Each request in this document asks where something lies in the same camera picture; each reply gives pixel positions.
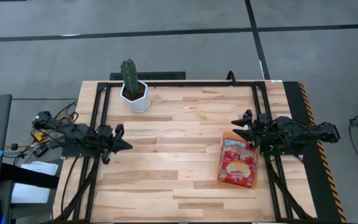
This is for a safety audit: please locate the red popcorn bag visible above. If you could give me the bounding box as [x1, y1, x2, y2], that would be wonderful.
[218, 138, 259, 188]

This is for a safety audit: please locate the small black electronic box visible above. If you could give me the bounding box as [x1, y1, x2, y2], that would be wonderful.
[32, 143, 50, 158]

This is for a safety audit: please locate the yellow connector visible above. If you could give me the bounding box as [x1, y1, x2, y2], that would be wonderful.
[32, 130, 48, 143]

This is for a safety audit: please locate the cardboard box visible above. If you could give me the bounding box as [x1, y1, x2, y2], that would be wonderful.
[217, 130, 261, 190]

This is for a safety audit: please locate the black aluminium table frame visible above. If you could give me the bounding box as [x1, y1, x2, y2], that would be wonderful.
[52, 80, 321, 224]

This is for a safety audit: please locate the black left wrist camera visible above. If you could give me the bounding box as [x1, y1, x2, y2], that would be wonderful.
[98, 126, 114, 142]

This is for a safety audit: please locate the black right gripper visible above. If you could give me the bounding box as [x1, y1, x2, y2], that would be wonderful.
[231, 108, 276, 151]

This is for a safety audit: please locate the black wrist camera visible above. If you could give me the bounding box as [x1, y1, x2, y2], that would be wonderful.
[98, 126, 114, 142]
[255, 114, 272, 133]

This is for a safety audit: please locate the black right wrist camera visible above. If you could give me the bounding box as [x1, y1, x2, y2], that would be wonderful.
[255, 114, 272, 133]

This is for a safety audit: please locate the white paper sheet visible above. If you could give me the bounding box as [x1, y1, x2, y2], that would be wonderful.
[10, 161, 60, 205]

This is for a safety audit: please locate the white plant pot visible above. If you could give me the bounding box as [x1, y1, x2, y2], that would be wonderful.
[119, 80, 151, 113]

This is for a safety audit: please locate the long black cable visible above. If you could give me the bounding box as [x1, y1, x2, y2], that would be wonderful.
[60, 155, 80, 215]

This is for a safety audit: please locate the yellow cable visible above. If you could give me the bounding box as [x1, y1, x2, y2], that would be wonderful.
[54, 113, 74, 123]

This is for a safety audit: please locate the black mat with hazard stripe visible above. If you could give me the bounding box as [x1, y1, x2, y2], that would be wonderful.
[283, 81, 348, 223]

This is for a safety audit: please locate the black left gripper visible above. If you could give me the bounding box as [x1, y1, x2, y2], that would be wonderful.
[95, 123, 134, 165]

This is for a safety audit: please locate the green cactus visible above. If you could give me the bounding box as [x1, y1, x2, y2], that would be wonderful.
[120, 58, 140, 96]

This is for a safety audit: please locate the black cable loop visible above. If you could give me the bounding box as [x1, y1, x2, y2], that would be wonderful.
[226, 70, 237, 85]

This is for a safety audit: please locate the black flat bar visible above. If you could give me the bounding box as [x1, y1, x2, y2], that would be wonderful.
[0, 162, 61, 190]

